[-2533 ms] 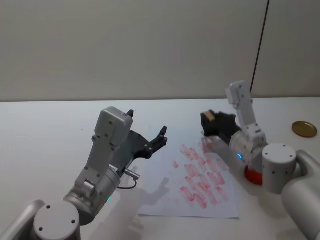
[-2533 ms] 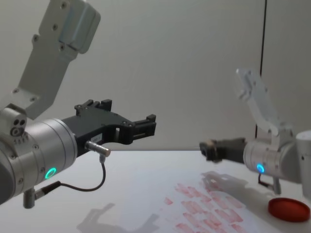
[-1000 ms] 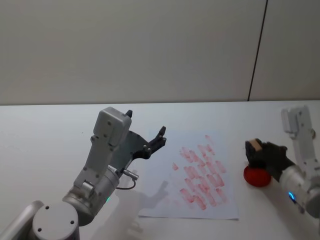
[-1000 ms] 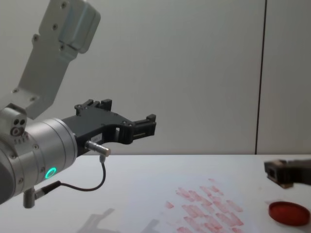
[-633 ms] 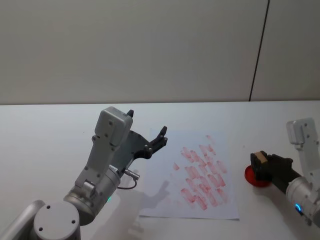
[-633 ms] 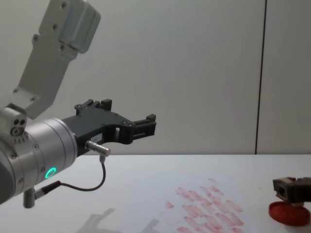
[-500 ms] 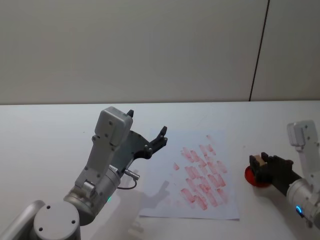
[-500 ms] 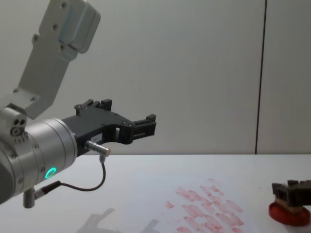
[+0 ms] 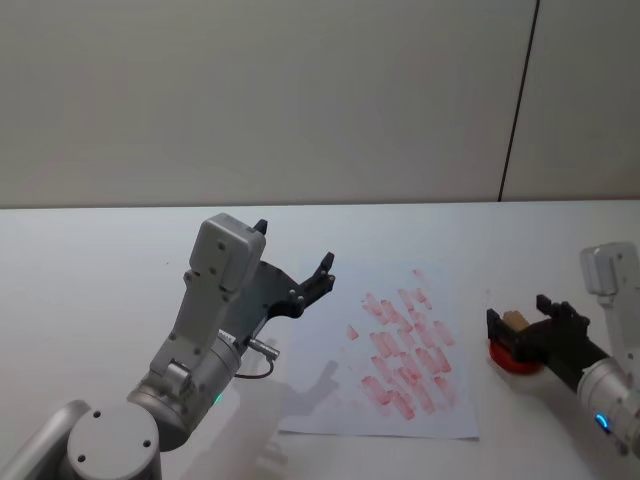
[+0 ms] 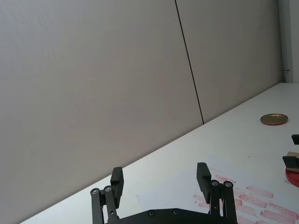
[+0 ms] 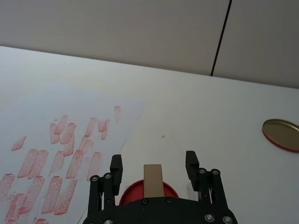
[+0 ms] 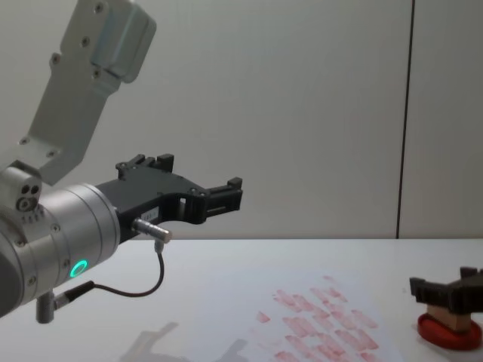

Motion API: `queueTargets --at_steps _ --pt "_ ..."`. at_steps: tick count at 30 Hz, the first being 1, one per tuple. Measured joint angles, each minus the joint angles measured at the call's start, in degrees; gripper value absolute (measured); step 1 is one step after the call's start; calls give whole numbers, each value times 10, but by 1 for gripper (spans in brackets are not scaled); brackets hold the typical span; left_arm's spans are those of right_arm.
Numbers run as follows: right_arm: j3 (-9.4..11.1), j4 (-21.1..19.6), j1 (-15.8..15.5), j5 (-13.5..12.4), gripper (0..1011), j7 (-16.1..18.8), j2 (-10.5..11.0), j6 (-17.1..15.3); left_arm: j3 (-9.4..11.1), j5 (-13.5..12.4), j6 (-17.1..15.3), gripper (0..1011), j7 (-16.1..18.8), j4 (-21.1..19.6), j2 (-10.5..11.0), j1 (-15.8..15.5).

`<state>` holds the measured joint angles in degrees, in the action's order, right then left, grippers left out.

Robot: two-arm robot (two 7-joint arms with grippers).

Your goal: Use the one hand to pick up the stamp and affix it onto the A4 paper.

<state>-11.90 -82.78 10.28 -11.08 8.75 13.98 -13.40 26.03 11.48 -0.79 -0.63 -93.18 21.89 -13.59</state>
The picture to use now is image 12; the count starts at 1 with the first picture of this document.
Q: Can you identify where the red oval ink pad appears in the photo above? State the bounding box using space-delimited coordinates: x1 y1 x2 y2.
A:
417 313 483 351

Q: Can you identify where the white paper with red stamps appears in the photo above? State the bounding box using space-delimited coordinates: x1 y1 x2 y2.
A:
211 268 408 362

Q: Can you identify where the wooden stamp block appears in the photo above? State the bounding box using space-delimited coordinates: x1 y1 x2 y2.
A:
426 303 472 334

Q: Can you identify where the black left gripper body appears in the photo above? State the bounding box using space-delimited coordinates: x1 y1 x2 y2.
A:
94 169 208 243

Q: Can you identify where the thin dark cable, silver plug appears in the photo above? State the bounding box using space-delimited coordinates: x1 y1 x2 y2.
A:
52 217 174 303

